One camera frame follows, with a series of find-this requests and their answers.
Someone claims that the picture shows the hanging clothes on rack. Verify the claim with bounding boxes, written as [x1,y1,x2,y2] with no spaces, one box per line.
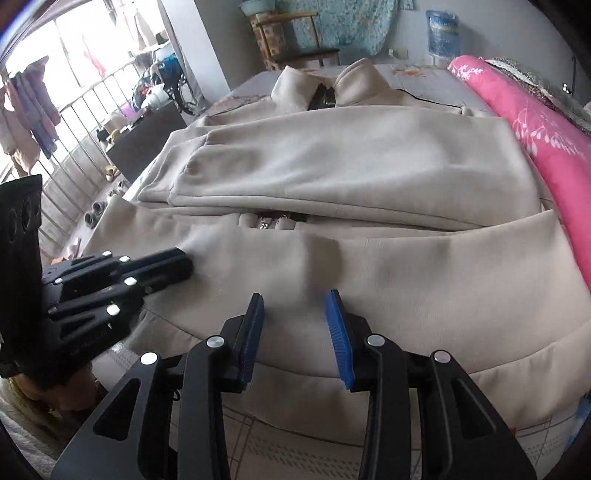
[9,56,62,158]

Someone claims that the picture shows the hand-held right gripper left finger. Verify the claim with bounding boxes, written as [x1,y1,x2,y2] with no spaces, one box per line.
[50,292,266,480]

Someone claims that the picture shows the teal floral hanging cloth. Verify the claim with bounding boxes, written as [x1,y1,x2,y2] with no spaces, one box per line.
[274,0,400,56]

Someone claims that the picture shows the person's left forearm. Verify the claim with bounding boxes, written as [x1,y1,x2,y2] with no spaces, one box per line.
[0,388,65,467]

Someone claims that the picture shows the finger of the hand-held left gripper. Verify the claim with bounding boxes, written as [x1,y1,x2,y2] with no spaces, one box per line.
[46,277,146,363]
[41,248,194,301]

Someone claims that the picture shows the pile of household clutter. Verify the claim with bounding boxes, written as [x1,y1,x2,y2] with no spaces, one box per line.
[129,46,182,112]

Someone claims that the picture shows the grey patterned blanket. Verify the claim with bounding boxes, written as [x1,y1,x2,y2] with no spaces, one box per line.
[485,58,591,139]

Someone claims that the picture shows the patterned cardboard box stack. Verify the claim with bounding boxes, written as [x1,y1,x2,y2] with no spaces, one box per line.
[252,14,287,70]

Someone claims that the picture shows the cream zip jacket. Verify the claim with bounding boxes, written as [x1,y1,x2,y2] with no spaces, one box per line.
[78,58,591,444]

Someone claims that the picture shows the person's left hand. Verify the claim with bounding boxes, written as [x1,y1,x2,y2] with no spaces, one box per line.
[21,362,100,411]

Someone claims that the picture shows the pink floral quilt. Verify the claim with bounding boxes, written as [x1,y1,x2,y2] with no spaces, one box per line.
[448,55,591,291]

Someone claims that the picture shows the red hanging garment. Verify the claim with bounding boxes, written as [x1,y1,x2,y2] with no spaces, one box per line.
[82,36,108,80]

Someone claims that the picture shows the dark grey cabinet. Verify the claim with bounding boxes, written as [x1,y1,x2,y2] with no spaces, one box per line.
[105,102,188,183]

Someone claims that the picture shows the metal window railing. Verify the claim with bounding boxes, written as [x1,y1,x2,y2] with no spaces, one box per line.
[0,60,153,259]

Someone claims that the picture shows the black bicycle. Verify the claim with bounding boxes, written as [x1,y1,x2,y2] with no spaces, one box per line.
[164,69,200,116]

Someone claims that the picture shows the blue water bottle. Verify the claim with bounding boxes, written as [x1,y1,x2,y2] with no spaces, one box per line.
[425,9,462,58]

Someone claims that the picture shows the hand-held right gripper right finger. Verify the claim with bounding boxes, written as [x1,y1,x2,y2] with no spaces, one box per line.
[325,289,539,480]

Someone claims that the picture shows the teal basin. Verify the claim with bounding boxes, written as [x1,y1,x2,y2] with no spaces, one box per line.
[239,0,278,17]

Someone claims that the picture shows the wooden chair with black seat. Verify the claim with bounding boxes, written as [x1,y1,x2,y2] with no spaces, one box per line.
[252,11,340,70]

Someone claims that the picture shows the beige hanging garment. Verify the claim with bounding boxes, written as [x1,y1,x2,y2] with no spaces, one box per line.
[0,88,38,177]

